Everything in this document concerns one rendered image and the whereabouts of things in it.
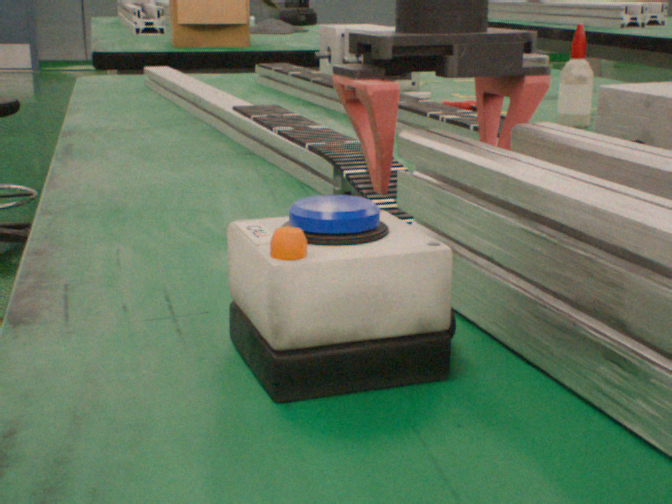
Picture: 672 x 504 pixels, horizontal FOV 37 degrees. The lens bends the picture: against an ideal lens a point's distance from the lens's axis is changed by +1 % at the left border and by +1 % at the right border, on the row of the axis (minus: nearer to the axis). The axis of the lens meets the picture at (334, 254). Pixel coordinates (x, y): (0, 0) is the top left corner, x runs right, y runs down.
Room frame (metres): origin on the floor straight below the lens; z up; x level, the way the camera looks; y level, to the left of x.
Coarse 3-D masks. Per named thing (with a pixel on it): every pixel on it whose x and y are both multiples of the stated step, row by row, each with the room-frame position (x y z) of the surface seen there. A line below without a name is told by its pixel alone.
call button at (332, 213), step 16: (304, 208) 0.41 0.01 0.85; (320, 208) 0.41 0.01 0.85; (336, 208) 0.41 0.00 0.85; (352, 208) 0.41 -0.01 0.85; (368, 208) 0.41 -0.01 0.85; (304, 224) 0.41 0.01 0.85; (320, 224) 0.40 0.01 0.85; (336, 224) 0.40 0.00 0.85; (352, 224) 0.40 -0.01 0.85; (368, 224) 0.41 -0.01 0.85
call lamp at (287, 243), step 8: (280, 232) 0.38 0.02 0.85; (288, 232) 0.38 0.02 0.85; (296, 232) 0.38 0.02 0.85; (272, 240) 0.38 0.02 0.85; (280, 240) 0.38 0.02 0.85; (288, 240) 0.38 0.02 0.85; (296, 240) 0.38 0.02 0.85; (304, 240) 0.38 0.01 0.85; (272, 248) 0.38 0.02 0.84; (280, 248) 0.38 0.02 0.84; (288, 248) 0.38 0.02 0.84; (296, 248) 0.38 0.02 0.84; (304, 248) 0.38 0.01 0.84; (272, 256) 0.38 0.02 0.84; (280, 256) 0.38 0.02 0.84; (288, 256) 0.38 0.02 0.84; (296, 256) 0.38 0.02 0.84; (304, 256) 0.38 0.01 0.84
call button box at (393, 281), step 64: (256, 256) 0.39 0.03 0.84; (320, 256) 0.38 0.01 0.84; (384, 256) 0.39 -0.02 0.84; (448, 256) 0.40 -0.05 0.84; (256, 320) 0.39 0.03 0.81; (320, 320) 0.38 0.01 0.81; (384, 320) 0.39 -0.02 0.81; (448, 320) 0.40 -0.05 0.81; (320, 384) 0.38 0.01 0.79; (384, 384) 0.39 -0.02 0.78
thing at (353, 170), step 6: (342, 168) 0.74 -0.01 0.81; (348, 168) 0.74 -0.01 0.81; (354, 168) 0.74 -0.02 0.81; (360, 168) 0.74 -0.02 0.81; (366, 168) 0.74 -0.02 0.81; (396, 168) 0.74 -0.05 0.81; (402, 168) 0.74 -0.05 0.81; (342, 174) 0.73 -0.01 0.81; (348, 174) 0.73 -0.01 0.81; (354, 174) 0.73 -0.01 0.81; (360, 174) 0.73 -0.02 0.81; (366, 174) 0.73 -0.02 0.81
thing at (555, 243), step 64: (512, 128) 0.58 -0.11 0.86; (448, 192) 0.50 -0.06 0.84; (512, 192) 0.44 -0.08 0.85; (576, 192) 0.39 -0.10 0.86; (640, 192) 0.39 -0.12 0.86; (512, 256) 0.43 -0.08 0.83; (576, 256) 0.38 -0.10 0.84; (640, 256) 0.36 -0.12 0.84; (512, 320) 0.43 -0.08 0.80; (576, 320) 0.38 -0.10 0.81; (640, 320) 0.34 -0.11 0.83; (576, 384) 0.38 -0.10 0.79; (640, 384) 0.34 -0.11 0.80
